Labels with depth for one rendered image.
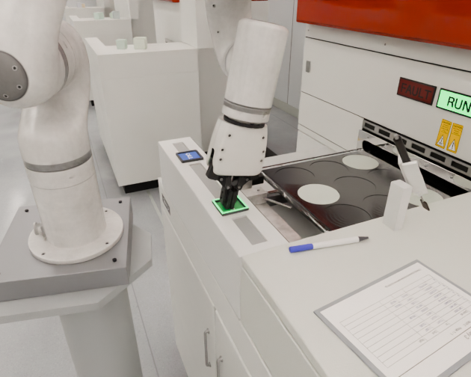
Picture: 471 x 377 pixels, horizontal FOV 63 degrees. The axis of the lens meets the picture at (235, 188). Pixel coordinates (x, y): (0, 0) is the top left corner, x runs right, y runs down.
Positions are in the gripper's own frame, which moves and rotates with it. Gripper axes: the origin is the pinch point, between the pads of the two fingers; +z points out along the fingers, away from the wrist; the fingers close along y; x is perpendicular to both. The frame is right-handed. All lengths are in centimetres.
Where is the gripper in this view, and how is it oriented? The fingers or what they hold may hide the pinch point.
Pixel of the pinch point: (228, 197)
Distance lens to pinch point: 73.8
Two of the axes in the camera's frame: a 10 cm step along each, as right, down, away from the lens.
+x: 4.0, 4.4, -8.0
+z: -1.9, 9.0, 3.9
